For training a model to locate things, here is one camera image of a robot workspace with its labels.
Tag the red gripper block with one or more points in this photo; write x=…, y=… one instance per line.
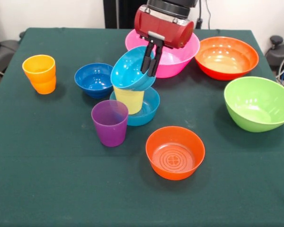
x=163, y=30

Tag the small cyan bowl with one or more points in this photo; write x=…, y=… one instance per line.
x=127, y=71

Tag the large pink bowl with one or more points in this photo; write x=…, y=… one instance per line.
x=175, y=63

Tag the medium blue bowl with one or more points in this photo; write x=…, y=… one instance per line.
x=151, y=104

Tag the yellow plastic cup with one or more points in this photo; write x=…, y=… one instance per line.
x=130, y=101

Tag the small dark blue bowl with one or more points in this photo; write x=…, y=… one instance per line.
x=94, y=81

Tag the purple plastic cup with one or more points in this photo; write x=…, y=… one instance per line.
x=111, y=132

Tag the small orange bowl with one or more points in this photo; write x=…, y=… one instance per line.
x=175, y=170

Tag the large red-orange bowl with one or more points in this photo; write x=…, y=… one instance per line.
x=227, y=59

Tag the orange plastic cup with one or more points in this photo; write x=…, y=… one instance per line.
x=41, y=80

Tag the large lime green bowl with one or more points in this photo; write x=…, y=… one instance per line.
x=255, y=106

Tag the dark green table cloth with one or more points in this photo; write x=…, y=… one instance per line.
x=61, y=177

